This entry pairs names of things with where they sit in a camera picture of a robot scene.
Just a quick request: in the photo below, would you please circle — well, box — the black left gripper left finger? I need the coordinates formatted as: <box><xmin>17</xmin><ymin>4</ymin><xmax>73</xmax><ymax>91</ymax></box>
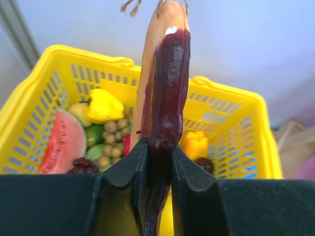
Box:
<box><xmin>0</xmin><ymin>138</ymin><xmax>148</xmax><ymax>236</ymax></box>

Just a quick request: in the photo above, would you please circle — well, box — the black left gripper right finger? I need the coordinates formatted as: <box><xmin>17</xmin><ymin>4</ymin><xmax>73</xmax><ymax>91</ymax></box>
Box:
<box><xmin>171</xmin><ymin>147</ymin><xmax>315</xmax><ymax>236</ymax></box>

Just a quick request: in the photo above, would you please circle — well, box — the red chili pepper toy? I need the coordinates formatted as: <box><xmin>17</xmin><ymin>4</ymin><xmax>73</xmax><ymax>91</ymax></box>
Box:
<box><xmin>123</xmin><ymin>133</ymin><xmax>131</xmax><ymax>157</ymax></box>

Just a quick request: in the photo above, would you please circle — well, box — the purple sweet potato toy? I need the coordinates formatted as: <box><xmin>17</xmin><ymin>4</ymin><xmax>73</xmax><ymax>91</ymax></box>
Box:
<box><xmin>130</xmin><ymin>0</ymin><xmax>191</xmax><ymax>236</ymax></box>

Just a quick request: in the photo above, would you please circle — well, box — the dark grape bunch toy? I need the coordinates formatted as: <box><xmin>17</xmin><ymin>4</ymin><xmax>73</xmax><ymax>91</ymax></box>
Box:
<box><xmin>66</xmin><ymin>157</ymin><xmax>99</xmax><ymax>174</ymax></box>

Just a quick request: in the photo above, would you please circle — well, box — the green cabbage toy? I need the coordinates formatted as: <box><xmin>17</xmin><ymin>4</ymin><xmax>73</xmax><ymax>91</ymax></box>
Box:
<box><xmin>84</xmin><ymin>143</ymin><xmax>106</xmax><ymax>161</ymax></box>

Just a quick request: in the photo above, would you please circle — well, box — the orange bell pepper toy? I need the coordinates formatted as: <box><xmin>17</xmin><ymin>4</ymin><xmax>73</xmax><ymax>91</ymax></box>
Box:
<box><xmin>182</xmin><ymin>131</ymin><xmax>209</xmax><ymax>161</ymax></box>

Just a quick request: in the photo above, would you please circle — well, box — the longan bunch toy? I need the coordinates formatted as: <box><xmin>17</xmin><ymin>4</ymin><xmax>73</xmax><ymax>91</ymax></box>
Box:
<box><xmin>97</xmin><ymin>116</ymin><xmax>132</xmax><ymax>169</ymax></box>

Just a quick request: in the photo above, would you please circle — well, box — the green cucumber toy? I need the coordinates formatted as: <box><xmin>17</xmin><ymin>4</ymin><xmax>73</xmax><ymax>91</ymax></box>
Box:
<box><xmin>84</xmin><ymin>123</ymin><xmax>105</xmax><ymax>149</ymax></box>

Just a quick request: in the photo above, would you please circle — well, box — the watermelon slice toy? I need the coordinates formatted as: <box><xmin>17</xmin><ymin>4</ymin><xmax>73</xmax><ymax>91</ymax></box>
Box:
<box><xmin>38</xmin><ymin>110</ymin><xmax>87</xmax><ymax>174</ymax></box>

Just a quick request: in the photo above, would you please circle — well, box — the yellow bell pepper toy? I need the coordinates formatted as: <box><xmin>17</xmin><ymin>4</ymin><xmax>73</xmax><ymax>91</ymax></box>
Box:
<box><xmin>80</xmin><ymin>88</ymin><xmax>124</xmax><ymax>124</ymax></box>

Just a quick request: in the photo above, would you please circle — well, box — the yellow lemon toy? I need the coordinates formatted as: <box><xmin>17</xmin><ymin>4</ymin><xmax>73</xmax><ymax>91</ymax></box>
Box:
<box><xmin>68</xmin><ymin>103</ymin><xmax>92</xmax><ymax>128</ymax></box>

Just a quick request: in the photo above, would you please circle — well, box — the blue patterned cloth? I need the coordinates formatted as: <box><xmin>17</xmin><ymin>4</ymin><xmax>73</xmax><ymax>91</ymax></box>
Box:
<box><xmin>273</xmin><ymin>119</ymin><xmax>315</xmax><ymax>179</ymax></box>

